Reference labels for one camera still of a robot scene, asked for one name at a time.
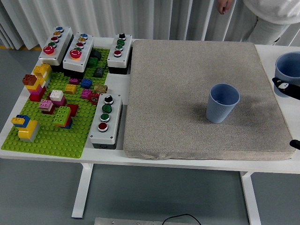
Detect black cable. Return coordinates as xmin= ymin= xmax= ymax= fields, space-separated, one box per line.
xmin=163 ymin=213 xmax=202 ymax=225

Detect person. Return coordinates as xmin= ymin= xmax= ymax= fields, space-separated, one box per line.
xmin=216 ymin=0 xmax=300 ymax=45

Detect four-control selector switch box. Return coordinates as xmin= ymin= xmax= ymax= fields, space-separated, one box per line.
xmin=89 ymin=93 xmax=123 ymax=150
xmin=107 ymin=33 xmax=133 ymax=75

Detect yellow blue brick duck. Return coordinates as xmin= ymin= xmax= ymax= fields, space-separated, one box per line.
xmin=11 ymin=114 xmax=40 ymax=143

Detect brown yellow pink red brick tower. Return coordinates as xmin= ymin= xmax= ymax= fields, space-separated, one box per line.
xmin=22 ymin=74 xmax=47 ymax=102

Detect yellow white grey brick stack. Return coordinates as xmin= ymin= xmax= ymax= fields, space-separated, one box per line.
xmin=32 ymin=63 xmax=53 ymax=87

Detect green orange blue brick stack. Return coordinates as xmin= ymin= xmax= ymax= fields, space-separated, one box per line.
xmin=53 ymin=106 xmax=73 ymax=129

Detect red sloped toy brick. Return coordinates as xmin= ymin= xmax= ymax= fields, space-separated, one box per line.
xmin=67 ymin=104 xmax=79 ymax=117

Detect white table leg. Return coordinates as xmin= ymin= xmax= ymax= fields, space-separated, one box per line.
xmin=71 ymin=163 xmax=94 ymax=220
xmin=240 ymin=172 xmax=261 ymax=225

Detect white vertical blinds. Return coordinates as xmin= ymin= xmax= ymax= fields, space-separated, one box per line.
xmin=0 ymin=0 xmax=300 ymax=50

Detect grey-brown fabric mat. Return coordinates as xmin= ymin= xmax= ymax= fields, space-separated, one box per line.
xmin=123 ymin=39 xmax=296 ymax=161

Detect yellow toy brick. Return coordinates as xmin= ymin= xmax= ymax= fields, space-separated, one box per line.
xmin=64 ymin=83 xmax=77 ymax=95

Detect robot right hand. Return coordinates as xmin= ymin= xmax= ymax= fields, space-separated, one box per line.
xmin=271 ymin=77 xmax=300 ymax=101

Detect pink brick on red stack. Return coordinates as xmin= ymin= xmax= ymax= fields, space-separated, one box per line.
xmin=38 ymin=99 xmax=55 ymax=115

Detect blue ribbed cup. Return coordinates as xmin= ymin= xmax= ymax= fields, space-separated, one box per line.
xmin=206 ymin=83 xmax=241 ymax=124
xmin=275 ymin=52 xmax=300 ymax=85

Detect green studded baseplate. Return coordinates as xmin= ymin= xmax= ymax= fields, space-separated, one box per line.
xmin=1 ymin=48 xmax=111 ymax=160

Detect person's right hand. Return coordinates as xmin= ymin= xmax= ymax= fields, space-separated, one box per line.
xmin=216 ymin=0 xmax=235 ymax=15

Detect five-button control box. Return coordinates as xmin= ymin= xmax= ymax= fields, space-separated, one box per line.
xmin=62 ymin=32 xmax=95 ymax=78
xmin=38 ymin=25 xmax=74 ymax=71

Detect brass valve red handwheel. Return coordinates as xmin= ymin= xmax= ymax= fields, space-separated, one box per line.
xmin=88 ymin=83 xmax=108 ymax=104

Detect white brick on maroon stack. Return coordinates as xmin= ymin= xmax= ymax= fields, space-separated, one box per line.
xmin=49 ymin=90 xmax=67 ymax=107

